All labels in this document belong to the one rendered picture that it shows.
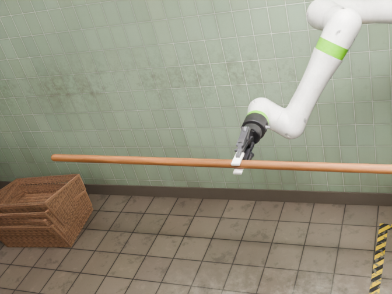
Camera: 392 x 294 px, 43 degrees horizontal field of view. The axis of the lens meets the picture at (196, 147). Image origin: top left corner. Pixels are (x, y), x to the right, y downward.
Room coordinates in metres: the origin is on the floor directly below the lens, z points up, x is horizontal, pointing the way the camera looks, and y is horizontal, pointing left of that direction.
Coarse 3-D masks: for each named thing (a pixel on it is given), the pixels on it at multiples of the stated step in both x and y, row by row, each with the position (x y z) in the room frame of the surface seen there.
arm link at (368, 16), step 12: (324, 0) 1.88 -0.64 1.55; (336, 0) 1.90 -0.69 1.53; (348, 0) 1.92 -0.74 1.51; (360, 0) 1.93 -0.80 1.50; (372, 0) 1.93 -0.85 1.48; (384, 0) 1.93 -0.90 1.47; (312, 12) 1.88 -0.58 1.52; (324, 12) 1.81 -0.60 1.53; (360, 12) 1.88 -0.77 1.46; (372, 12) 1.89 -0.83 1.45; (384, 12) 1.90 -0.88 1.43; (312, 24) 1.88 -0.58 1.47
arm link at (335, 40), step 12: (336, 12) 1.74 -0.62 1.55; (348, 12) 1.71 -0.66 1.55; (324, 24) 1.78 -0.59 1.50; (336, 24) 1.70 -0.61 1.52; (348, 24) 1.68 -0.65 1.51; (360, 24) 1.70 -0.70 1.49; (324, 36) 1.72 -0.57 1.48; (336, 36) 1.69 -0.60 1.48; (348, 36) 1.68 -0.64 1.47; (324, 48) 1.70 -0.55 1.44; (336, 48) 1.68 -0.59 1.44; (348, 48) 1.69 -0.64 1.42
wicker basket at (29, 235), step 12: (84, 216) 3.06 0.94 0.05; (0, 228) 2.90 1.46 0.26; (12, 228) 2.87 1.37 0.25; (24, 228) 2.84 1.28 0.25; (36, 228) 2.80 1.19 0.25; (48, 228) 2.76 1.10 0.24; (72, 228) 2.90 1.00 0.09; (0, 240) 2.99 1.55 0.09; (12, 240) 2.95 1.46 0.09; (24, 240) 2.92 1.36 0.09; (36, 240) 2.87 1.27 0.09; (48, 240) 2.83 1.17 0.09; (72, 240) 2.86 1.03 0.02
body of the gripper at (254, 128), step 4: (248, 124) 1.61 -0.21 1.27; (252, 124) 1.61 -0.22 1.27; (252, 128) 1.58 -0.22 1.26; (256, 128) 1.59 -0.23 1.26; (260, 128) 1.60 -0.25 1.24; (248, 132) 1.56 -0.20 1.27; (252, 132) 1.58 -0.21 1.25; (256, 132) 1.58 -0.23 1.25; (260, 132) 1.58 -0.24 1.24; (248, 136) 1.55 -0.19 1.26; (256, 136) 1.58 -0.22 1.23; (260, 136) 1.58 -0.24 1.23; (256, 140) 1.58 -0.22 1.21; (248, 144) 1.54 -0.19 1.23
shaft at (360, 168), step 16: (64, 160) 1.77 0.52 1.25; (80, 160) 1.73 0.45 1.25; (96, 160) 1.70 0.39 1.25; (112, 160) 1.67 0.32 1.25; (128, 160) 1.63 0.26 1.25; (144, 160) 1.60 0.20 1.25; (160, 160) 1.57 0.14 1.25; (176, 160) 1.54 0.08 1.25; (192, 160) 1.51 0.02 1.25; (208, 160) 1.49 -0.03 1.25; (224, 160) 1.46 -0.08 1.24; (256, 160) 1.41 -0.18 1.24
